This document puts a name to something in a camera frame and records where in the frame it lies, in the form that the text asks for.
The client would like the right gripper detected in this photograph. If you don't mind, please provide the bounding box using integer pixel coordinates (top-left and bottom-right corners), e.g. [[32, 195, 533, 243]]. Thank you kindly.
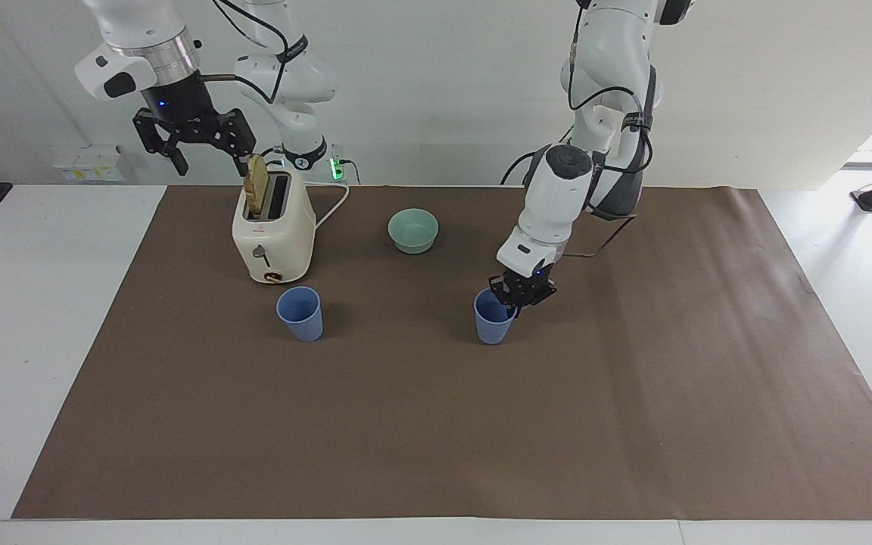
[[132, 72, 258, 178]]

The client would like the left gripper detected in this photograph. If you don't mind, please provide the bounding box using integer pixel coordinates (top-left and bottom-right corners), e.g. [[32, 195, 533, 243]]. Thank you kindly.
[[488, 260, 559, 319]]

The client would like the blue plastic cup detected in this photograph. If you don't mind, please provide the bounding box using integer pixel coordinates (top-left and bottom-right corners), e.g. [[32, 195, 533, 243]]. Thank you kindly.
[[473, 288, 519, 346], [276, 285, 325, 343]]

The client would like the toast slice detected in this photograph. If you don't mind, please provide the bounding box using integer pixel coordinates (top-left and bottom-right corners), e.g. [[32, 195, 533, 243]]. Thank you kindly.
[[244, 154, 268, 221]]

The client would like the green bowl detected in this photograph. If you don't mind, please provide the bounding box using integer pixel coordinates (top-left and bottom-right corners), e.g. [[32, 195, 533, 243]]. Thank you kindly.
[[388, 208, 440, 255]]

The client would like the cream toaster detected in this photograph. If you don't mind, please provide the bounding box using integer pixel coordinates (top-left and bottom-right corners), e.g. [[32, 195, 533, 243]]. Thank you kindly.
[[232, 170, 317, 285]]

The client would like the black cable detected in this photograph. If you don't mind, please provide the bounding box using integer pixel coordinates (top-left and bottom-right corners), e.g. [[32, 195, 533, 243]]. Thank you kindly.
[[567, 4, 658, 176], [501, 144, 558, 186], [559, 213, 638, 259], [200, 0, 291, 105]]

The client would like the white toaster cord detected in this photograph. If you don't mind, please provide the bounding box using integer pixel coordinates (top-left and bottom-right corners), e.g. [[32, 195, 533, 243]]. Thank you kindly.
[[313, 184, 351, 230]]

